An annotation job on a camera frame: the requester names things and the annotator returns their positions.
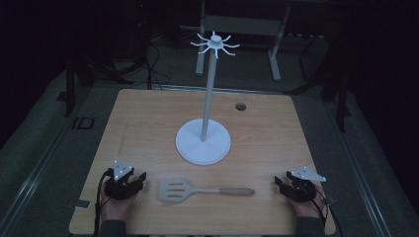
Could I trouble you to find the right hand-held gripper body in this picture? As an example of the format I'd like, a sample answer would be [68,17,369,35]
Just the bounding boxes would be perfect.
[280,166,327,202]

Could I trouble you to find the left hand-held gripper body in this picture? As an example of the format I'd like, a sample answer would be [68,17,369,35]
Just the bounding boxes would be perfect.
[104,160,139,201]

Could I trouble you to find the grey slotted spatula wooden handle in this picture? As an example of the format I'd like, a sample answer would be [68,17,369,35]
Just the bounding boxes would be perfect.
[158,177,256,203]

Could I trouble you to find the white hook rack stand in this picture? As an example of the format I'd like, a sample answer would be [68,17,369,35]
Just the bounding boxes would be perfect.
[175,31,241,167]

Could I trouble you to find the person's right hand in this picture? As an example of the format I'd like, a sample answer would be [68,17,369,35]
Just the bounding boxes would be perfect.
[290,185,326,219]

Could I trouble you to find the person's left hand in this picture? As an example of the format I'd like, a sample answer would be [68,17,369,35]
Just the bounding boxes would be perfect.
[99,187,138,223]

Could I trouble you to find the black metal stand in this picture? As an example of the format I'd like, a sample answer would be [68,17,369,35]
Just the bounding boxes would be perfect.
[62,55,97,119]

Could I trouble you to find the black tripod stand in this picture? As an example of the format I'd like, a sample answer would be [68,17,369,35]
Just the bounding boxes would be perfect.
[112,0,156,91]

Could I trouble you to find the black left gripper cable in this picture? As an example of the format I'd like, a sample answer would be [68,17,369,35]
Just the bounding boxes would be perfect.
[93,172,112,237]

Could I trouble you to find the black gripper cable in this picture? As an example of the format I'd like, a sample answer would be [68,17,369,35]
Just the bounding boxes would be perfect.
[93,172,112,237]
[304,184,345,237]

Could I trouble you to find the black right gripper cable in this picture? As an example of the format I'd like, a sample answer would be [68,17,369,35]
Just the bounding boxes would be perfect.
[304,184,345,237]

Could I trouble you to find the black floor cables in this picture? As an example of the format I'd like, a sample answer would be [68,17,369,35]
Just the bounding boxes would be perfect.
[144,36,186,92]

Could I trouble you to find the white metal desk frame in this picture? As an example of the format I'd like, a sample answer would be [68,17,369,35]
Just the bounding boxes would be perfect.
[195,0,293,83]

